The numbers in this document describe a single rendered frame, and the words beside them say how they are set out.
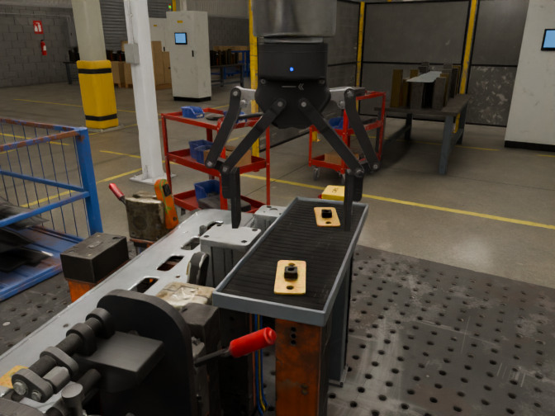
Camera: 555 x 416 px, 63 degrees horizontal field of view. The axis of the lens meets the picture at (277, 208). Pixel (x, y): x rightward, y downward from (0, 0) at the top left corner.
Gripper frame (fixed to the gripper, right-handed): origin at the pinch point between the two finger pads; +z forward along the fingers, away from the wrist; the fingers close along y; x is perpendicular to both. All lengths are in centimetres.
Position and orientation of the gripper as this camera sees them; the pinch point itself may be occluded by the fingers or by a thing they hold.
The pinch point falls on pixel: (291, 217)
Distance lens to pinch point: 55.5
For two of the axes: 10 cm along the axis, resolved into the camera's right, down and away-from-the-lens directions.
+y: -10.0, -0.2, 0.6
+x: -0.7, 3.5, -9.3
